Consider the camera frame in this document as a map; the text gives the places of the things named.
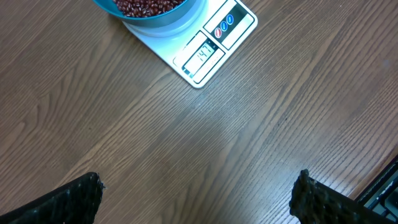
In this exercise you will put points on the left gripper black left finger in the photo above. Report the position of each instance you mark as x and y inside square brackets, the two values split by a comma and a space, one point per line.
[75, 202]

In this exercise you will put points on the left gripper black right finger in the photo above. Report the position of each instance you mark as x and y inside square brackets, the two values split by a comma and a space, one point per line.
[314, 203]

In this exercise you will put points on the white digital kitchen scale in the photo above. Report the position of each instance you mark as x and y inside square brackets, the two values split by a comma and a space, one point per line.
[199, 43]

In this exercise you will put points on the red beans in bowl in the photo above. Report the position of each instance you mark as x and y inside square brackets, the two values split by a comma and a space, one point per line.
[146, 8]

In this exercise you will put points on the blue metal bowl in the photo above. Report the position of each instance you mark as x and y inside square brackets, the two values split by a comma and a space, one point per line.
[154, 21]

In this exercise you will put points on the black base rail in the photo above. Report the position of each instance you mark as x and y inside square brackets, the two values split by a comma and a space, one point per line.
[380, 195]

